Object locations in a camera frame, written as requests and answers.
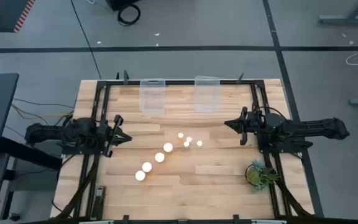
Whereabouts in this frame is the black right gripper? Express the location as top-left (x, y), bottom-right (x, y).
top-left (224, 106), bottom-right (264, 146)

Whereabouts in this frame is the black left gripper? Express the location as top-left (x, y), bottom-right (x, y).
top-left (96, 114), bottom-right (133, 158)

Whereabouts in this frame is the clear plastic bin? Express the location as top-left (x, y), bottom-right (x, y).
top-left (193, 76), bottom-right (222, 113)
top-left (139, 78), bottom-right (167, 115)

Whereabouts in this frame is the potted green succulent plant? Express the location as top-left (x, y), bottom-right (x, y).
top-left (244, 159), bottom-right (281, 194)

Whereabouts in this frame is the black equipment base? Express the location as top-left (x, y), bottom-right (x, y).
top-left (105, 0), bottom-right (141, 12)

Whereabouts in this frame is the black mat orange striped edge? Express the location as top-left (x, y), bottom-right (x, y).
top-left (0, 0), bottom-right (37, 41)

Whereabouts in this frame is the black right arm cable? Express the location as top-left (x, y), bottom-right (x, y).
top-left (252, 102), bottom-right (282, 119)

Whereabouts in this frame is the black aluminium rig frame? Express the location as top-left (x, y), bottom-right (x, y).
top-left (50, 79), bottom-right (315, 224)

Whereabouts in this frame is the yellow cable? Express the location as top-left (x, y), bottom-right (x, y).
top-left (11, 104), bottom-right (74, 121)

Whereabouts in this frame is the black power cable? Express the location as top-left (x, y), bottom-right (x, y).
top-left (12, 98), bottom-right (75, 109)

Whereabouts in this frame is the black floor cable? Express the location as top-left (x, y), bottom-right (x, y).
top-left (70, 0), bottom-right (102, 80)

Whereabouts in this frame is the coiled black cable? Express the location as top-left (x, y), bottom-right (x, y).
top-left (117, 3), bottom-right (142, 27)

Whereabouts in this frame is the grey table leg frame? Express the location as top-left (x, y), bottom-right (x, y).
top-left (318, 0), bottom-right (358, 25)

